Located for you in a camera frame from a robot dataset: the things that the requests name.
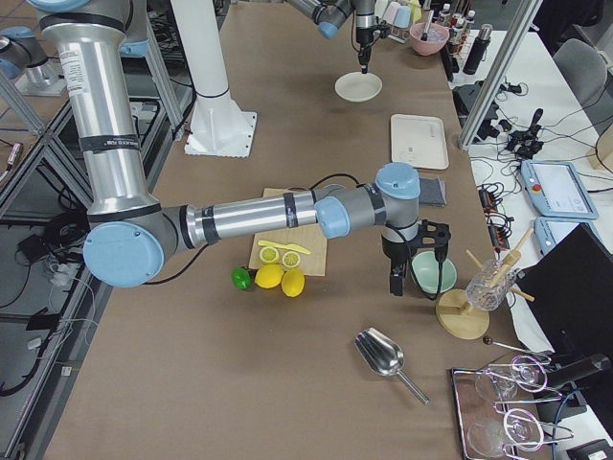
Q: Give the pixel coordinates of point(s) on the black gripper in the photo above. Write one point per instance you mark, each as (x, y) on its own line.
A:
(394, 253)
(365, 39)

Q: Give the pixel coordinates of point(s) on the cream round plate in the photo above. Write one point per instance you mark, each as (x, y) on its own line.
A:
(356, 87)

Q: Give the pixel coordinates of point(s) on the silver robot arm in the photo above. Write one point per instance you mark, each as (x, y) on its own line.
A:
(132, 235)
(330, 17)

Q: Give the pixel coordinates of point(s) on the cream rectangular tray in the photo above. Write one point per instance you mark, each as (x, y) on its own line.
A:
(419, 141)

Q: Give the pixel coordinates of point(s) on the mirrored steel tray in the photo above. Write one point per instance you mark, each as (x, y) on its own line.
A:
(470, 407)

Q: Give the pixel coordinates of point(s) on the mint green bowl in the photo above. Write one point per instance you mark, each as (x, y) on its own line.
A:
(426, 269)

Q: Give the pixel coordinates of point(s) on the grey folded cloth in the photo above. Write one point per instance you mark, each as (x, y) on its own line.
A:
(432, 191)

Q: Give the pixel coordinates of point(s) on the light blue plastic cup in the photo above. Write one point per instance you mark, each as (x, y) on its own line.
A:
(403, 17)

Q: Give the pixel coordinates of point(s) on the light pink plastic cup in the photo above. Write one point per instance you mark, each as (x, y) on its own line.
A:
(390, 14)

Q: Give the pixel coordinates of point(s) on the pale mint plastic cup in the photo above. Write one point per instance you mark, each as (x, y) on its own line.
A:
(380, 8)

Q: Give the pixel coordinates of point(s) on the clear textured glass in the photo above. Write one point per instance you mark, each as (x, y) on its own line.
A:
(489, 286)

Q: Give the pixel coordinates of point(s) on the clear fake ice cubes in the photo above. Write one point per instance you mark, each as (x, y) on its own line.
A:
(435, 34)

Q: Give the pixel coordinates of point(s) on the pink bowl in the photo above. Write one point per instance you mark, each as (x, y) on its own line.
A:
(423, 48)

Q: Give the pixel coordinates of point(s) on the wooden cup tree stand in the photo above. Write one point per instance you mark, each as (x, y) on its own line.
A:
(462, 320)

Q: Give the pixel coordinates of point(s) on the black thermos bottle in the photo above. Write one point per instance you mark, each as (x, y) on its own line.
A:
(477, 50)

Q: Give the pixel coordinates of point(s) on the lower teach pendant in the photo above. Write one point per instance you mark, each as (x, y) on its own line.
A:
(551, 231)

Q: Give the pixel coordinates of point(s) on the teach pendant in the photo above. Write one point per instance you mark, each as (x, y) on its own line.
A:
(551, 231)
(556, 190)

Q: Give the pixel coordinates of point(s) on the bar spoon black ball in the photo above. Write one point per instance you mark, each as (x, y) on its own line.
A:
(488, 340)

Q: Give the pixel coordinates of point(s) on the upper teach pendant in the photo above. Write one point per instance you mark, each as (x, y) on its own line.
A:
(556, 190)

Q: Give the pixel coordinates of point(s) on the steel ice scoop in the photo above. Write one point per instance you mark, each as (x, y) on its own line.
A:
(385, 358)

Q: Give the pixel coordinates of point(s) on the yellow plastic knife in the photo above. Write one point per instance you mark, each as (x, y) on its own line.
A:
(286, 246)

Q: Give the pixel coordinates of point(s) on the black monitor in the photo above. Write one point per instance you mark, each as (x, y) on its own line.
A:
(572, 290)

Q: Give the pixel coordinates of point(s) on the lemon half right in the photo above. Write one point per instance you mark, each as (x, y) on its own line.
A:
(291, 259)

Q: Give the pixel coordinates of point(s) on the lemon half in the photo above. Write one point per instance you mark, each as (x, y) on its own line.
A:
(291, 259)
(269, 255)

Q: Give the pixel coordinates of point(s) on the whole yellow lemon right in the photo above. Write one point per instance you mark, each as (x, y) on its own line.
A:
(293, 282)

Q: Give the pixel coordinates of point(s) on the whole yellow lemon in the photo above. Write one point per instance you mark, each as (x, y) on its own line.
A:
(269, 276)
(293, 282)

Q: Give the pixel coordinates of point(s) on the upper cocktail glass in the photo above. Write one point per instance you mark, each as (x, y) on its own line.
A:
(501, 382)

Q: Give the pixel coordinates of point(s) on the cocktail glass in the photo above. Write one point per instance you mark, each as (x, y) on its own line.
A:
(515, 434)
(501, 382)

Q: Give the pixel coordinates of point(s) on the lemon half left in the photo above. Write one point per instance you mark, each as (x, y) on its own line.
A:
(269, 255)

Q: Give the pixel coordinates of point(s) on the whole yellow lemon left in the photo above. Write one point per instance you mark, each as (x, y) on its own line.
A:
(269, 276)

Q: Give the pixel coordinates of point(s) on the green lime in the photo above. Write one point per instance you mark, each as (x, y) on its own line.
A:
(242, 278)

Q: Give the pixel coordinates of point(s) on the lower cocktail glass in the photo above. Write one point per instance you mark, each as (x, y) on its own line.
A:
(515, 434)

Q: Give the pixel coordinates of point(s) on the grey office chair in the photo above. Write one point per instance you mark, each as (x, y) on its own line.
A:
(586, 74)

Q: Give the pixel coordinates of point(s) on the aluminium frame post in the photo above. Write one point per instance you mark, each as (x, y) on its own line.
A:
(520, 24)

